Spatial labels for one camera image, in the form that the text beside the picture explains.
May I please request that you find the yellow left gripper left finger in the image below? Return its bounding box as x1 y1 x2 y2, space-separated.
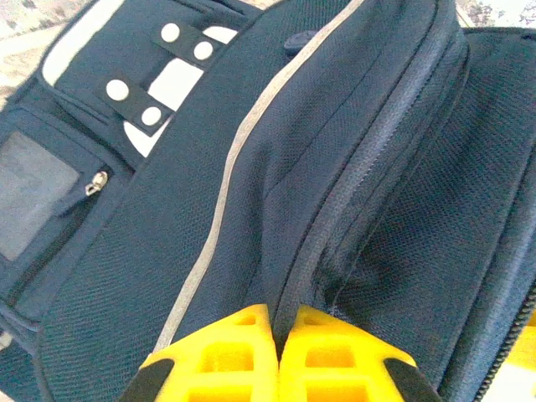
119 303 280 402

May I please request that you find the yellow illustrated book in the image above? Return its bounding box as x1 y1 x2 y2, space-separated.
497 309 536 402

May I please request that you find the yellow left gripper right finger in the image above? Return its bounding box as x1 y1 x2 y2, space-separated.
279 303 441 402

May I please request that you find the navy blue school backpack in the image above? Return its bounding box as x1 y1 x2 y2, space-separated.
0 0 536 402

